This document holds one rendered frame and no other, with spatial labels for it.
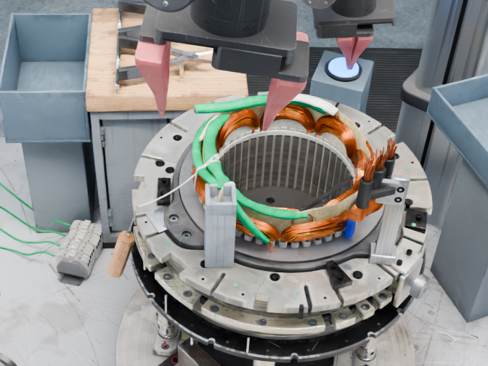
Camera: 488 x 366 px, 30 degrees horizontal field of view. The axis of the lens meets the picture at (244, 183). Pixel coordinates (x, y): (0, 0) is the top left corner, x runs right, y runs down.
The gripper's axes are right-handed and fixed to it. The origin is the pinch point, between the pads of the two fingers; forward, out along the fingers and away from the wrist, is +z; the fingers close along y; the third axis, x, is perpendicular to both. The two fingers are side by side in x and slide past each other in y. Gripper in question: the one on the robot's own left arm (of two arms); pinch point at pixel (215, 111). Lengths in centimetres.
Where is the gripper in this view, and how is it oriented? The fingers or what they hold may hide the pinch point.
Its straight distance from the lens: 73.5
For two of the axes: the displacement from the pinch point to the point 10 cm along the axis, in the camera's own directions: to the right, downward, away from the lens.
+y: 9.9, 1.4, 0.4
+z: -1.3, 7.2, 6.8
